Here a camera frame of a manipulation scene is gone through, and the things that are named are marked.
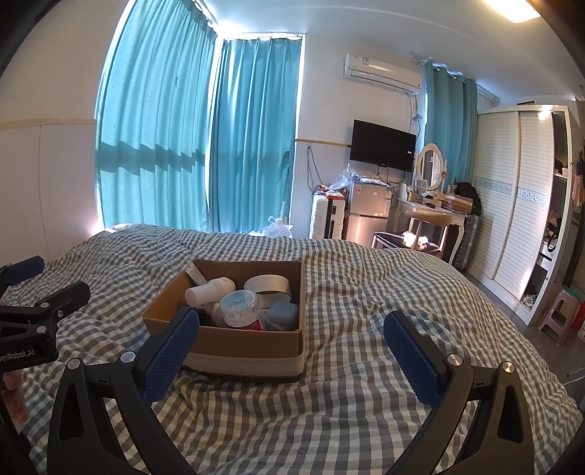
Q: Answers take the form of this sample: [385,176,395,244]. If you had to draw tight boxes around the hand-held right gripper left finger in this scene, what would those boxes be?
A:
[46,306,200,475]

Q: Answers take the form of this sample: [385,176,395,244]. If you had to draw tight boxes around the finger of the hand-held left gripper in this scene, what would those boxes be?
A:
[0,255,45,293]
[0,281,91,323]

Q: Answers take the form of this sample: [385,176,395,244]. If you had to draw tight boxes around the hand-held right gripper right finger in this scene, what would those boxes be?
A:
[383,309,537,475]

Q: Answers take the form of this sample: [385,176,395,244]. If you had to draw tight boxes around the white plastic bottle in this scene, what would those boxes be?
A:
[185,277,237,308]

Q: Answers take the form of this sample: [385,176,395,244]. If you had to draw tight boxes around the cardboard box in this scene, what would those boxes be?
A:
[141,258,306,383]

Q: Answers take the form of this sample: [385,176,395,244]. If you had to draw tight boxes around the teal white plastic container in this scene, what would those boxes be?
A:
[265,300,301,331]

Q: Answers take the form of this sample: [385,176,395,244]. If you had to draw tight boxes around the person's left hand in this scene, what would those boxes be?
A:
[0,369,30,423]

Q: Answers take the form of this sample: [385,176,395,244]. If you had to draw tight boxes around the clear cotton swab jar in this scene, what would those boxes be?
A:
[219,289,261,328]

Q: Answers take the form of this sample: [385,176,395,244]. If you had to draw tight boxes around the grey white checked blanket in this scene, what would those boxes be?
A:
[0,223,577,475]

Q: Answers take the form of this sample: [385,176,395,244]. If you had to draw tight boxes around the white tape roll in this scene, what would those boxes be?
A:
[244,273,293,305]

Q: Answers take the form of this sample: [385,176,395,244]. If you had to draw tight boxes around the dark suitcase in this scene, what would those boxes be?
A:
[452,213,483,271]

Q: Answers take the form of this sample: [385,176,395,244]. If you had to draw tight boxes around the white dressing table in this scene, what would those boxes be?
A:
[397,195,468,266]

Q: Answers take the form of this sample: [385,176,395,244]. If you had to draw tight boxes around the silver small fridge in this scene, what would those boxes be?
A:
[345,180,394,247]

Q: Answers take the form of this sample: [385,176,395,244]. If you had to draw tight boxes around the pink plastic stool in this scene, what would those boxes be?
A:
[538,285,585,346]

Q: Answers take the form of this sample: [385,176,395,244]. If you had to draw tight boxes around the clear water jug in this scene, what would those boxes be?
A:
[264,216,294,239]

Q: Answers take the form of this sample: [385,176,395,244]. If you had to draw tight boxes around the white suitcase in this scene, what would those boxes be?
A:
[310,194,348,241]

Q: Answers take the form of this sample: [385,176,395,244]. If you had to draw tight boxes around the black bag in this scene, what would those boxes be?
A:
[456,182,483,216]

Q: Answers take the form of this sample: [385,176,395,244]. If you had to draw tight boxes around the white slatted wardrobe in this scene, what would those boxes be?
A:
[466,105,575,326]

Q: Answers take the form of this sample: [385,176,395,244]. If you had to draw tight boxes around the clear plastic bags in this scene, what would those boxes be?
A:
[329,163,367,191]

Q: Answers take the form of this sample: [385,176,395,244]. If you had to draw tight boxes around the white oval mirror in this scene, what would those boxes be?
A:
[415,144,447,191]

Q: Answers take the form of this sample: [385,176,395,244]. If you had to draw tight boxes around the wide teal curtain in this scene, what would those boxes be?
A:
[94,0,223,230]

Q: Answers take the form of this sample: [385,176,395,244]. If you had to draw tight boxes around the narrow teal curtain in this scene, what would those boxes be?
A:
[423,64,479,189]

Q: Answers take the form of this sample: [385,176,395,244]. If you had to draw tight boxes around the white air conditioner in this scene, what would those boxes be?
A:
[343,53,422,95]

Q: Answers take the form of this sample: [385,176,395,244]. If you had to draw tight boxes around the ceiling light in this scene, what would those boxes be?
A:
[483,0,543,22]

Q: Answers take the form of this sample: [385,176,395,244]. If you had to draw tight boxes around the black wall television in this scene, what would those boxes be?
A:
[350,119,418,173]

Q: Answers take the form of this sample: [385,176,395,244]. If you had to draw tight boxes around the dark wall cable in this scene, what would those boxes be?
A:
[306,145,321,191]

